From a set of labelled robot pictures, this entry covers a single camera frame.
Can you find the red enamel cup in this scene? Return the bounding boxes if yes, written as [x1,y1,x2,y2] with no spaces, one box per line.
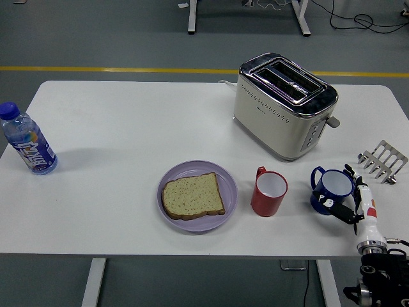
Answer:
[251,166,289,218]

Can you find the black cable under table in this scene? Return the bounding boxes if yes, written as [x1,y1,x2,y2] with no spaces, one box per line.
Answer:
[302,259,311,307]

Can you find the purple round plate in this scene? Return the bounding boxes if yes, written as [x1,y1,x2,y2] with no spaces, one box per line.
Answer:
[156,160,239,233]

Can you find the cream and chrome toaster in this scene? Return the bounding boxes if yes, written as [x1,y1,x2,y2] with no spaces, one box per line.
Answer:
[232,52,341,162]

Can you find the metal toast rack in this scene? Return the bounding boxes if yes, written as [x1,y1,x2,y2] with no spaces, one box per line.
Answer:
[357,139,409,185]

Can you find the grey box under table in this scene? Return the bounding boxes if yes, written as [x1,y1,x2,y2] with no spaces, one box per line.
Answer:
[280,259,308,271]

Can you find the blue enamel cup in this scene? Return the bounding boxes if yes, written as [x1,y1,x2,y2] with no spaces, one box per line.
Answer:
[310,166,355,215]

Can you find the white cable on floor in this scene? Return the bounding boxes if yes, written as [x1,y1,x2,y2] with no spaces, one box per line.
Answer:
[257,0,288,11]

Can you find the slice of bread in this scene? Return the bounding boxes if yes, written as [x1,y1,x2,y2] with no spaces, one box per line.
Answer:
[161,171,226,221]

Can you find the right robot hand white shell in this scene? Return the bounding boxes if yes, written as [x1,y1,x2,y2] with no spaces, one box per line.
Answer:
[311,163,387,246]

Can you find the white background table leg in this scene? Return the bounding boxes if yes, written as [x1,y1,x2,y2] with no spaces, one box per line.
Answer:
[187,0,199,35]
[291,0,311,37]

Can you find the black cable on floor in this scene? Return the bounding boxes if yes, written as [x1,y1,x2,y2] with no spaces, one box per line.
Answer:
[311,0,409,33]

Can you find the water bottle blue cap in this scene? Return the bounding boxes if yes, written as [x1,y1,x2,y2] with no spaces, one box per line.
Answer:
[0,101,59,176]

